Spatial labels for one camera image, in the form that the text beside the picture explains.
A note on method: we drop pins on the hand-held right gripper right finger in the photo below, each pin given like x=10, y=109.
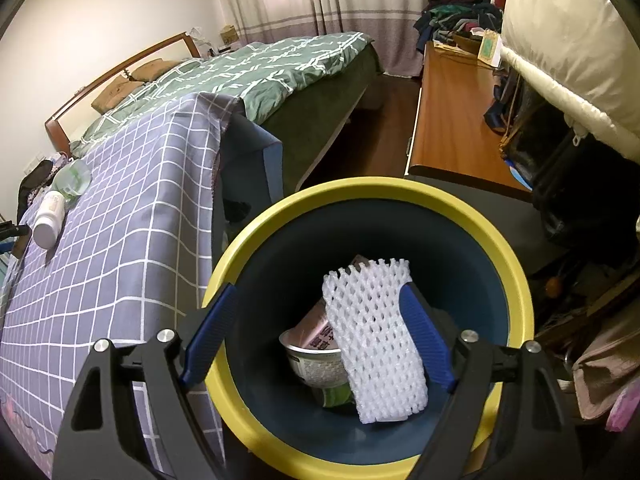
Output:
x=425, y=330

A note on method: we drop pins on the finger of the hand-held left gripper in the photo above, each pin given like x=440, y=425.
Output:
x=12, y=230

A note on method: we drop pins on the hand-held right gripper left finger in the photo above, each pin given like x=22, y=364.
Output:
x=210, y=330

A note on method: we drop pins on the white foam net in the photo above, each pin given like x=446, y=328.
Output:
x=370, y=340

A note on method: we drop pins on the instant noodle bowl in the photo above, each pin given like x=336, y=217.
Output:
x=310, y=367

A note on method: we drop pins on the yellow-rimmed blue trash bin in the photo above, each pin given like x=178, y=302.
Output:
x=350, y=195

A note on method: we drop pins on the white plastic bottle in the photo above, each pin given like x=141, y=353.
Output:
x=50, y=220

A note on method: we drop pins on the dark clothes heap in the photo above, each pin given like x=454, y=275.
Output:
x=35, y=177

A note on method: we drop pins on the pink snack wrapper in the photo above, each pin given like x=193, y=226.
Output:
x=312, y=325

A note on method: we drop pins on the grey checked tablecloth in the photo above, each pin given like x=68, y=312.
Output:
x=125, y=210

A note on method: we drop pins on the brown pillow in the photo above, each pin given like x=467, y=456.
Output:
x=117, y=96
x=156, y=70

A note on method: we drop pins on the beige pink cloth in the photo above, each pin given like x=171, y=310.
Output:
x=605, y=355

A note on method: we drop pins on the black bag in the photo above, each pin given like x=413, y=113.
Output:
x=560, y=175

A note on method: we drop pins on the orange wooden desk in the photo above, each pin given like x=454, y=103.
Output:
x=455, y=120

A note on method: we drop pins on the pink plastic bag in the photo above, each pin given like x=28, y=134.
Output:
x=625, y=407

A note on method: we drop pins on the wooden bed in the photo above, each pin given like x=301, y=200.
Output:
x=320, y=130

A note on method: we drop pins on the blue bag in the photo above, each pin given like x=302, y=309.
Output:
x=497, y=110

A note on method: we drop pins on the green plaid duvet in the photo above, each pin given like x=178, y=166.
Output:
x=280, y=60

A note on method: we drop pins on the greeting card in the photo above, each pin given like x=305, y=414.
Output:
x=488, y=47

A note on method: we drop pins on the small cardboard box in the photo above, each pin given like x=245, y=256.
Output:
x=229, y=35

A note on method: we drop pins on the pile of clothes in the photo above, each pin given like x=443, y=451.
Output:
x=455, y=15

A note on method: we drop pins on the cream puffer jacket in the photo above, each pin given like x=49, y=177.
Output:
x=565, y=35

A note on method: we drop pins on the striped beige curtain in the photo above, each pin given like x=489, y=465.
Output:
x=350, y=5

